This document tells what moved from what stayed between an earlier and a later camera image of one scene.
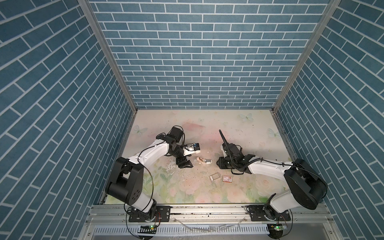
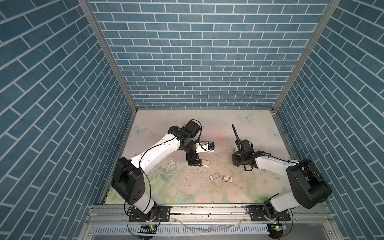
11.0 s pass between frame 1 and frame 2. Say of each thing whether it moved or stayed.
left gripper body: moved
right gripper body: moved
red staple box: stayed
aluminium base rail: stayed
